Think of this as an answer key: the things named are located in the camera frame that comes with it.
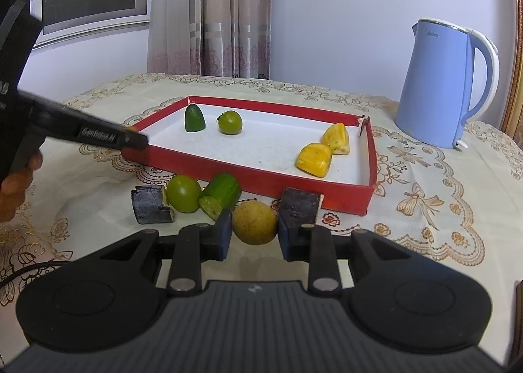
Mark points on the blue electric kettle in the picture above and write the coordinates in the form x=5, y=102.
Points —
x=437, y=91

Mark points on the green lime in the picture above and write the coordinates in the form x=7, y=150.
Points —
x=182, y=193
x=229, y=123

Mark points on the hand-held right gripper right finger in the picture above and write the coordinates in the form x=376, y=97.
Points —
x=284, y=244

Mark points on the person's left hand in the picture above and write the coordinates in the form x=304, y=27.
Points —
x=16, y=193

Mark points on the yellow pepper piece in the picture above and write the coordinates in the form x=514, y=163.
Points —
x=312, y=160
x=337, y=138

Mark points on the brown longan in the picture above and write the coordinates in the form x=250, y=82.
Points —
x=253, y=222

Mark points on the large cucumber piece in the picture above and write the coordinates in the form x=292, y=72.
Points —
x=222, y=191

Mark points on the small cucumber end piece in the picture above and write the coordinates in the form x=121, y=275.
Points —
x=194, y=120

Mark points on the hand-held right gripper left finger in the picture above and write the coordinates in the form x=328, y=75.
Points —
x=224, y=236

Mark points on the pink patterned curtain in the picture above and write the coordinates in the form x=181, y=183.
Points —
x=212, y=9

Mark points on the red cardboard box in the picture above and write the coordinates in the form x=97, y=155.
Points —
x=253, y=148

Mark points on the yellow pepper piece front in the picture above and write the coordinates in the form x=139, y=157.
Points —
x=312, y=160

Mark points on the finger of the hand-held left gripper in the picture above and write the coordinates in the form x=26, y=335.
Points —
x=94, y=128

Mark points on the dark sugarcane piece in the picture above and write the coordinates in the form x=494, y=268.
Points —
x=300, y=205
x=149, y=205

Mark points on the gold frame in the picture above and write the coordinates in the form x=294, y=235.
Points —
x=515, y=50

